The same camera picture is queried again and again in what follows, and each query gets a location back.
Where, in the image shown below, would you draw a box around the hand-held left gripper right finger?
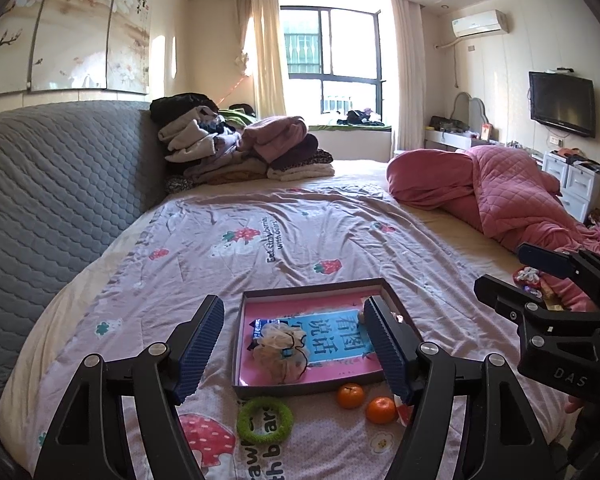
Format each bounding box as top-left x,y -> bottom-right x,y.
362,295 -> 551,480

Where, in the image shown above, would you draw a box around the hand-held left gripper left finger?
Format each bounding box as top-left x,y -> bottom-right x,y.
32,294 -> 226,480

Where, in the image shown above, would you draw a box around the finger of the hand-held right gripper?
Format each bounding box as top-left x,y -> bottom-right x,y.
517,242 -> 600,313
474,274 -> 548,333

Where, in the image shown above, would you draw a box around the orange tangerine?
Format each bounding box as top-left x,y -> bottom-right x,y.
365,396 -> 398,425
336,382 -> 366,409

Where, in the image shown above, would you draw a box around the blue snack packet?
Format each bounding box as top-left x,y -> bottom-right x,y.
247,317 -> 286,353

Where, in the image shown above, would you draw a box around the clear packet of red snacks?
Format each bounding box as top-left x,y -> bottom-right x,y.
394,395 -> 416,427

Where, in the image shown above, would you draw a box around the beige drawstring pouch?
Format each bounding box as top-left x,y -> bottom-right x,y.
252,321 -> 311,386

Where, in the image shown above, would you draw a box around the green fuzzy ring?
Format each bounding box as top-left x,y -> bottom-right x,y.
236,396 -> 295,445

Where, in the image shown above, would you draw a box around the shallow dark cardboard box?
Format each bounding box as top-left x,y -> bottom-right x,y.
231,277 -> 423,401

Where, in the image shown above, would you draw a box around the small colourful toy figures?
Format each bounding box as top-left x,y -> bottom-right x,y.
512,266 -> 546,297

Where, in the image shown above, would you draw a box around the white drawer cabinet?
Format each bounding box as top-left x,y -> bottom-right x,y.
542,150 -> 600,223

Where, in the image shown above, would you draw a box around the pink quilted blanket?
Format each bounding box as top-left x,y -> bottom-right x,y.
386,145 -> 600,311

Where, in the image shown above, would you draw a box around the black flat television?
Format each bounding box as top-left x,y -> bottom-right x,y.
528,71 -> 597,139

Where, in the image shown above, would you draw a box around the arched white mirror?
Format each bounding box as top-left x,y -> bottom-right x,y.
452,91 -> 486,133

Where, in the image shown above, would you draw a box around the pile of folded clothes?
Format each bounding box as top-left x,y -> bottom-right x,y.
150,92 -> 336,196

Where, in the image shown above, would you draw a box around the grey quilted headboard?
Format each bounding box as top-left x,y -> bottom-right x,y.
0,100 -> 168,441

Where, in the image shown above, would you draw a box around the cream curtain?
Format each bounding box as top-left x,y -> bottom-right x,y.
390,0 -> 428,163
237,0 -> 288,121

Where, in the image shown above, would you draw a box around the dark clothes on windowsill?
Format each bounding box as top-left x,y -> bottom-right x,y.
337,108 -> 386,127

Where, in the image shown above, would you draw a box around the green window seat cushion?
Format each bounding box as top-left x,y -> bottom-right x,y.
307,122 -> 393,133

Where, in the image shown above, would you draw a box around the white air conditioner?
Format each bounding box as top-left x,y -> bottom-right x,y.
451,9 -> 509,38

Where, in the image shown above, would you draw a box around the dark framed window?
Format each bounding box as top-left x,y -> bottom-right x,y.
280,6 -> 383,116

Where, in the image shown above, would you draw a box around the floral wall painting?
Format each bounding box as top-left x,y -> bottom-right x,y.
0,0 -> 153,98

